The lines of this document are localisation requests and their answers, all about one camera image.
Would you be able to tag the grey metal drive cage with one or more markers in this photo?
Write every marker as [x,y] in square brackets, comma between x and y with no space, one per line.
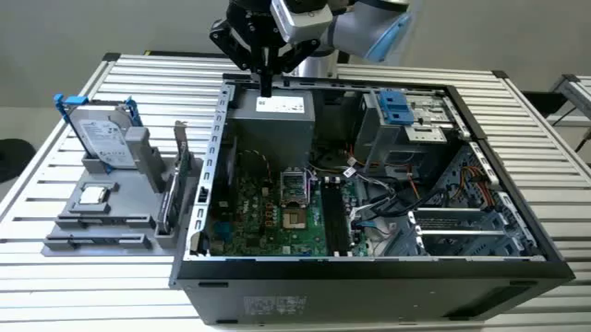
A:
[383,145]

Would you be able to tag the green motherboard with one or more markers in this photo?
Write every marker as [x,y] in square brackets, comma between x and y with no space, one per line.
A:
[259,214]

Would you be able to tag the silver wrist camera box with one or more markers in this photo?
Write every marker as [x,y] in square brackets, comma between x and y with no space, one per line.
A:
[300,17]

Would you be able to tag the CPU socket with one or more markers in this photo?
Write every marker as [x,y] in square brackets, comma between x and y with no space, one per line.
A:
[295,218]

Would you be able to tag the blue plastic drive latch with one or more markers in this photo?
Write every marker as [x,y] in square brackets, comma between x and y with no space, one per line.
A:
[395,107]

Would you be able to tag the black bar behind table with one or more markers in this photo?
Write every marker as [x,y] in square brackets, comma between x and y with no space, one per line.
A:
[184,54]

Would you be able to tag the aluminium frame side table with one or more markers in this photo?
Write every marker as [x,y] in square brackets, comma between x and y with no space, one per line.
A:
[573,86]

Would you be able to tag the grey parts rack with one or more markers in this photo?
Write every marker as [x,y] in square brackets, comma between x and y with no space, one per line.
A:
[130,200]

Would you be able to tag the silver CPU chip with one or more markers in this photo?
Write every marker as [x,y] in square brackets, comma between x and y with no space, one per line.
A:
[95,195]

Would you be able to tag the perforated metal disk bay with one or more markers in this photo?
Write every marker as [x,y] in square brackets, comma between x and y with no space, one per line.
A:
[462,228]

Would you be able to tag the black RAM slot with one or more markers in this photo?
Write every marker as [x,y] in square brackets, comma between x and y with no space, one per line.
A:
[332,218]
[339,218]
[326,218]

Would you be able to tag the graphics card with metal bracket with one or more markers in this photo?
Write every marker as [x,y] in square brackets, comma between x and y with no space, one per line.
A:
[178,180]

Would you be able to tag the hard disk in blue carrier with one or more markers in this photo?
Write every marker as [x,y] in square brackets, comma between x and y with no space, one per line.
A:
[104,138]

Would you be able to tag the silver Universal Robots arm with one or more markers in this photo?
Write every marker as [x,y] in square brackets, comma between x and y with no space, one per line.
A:
[351,31]

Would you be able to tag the black round floor base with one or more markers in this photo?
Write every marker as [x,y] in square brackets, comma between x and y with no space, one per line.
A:
[14,159]

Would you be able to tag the grey power supply unit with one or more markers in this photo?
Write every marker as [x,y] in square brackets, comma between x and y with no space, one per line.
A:
[272,138]

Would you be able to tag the black open PC case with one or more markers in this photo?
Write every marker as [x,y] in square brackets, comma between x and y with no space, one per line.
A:
[370,297]

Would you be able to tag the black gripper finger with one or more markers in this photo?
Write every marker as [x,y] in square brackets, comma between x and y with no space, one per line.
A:
[295,55]
[231,41]

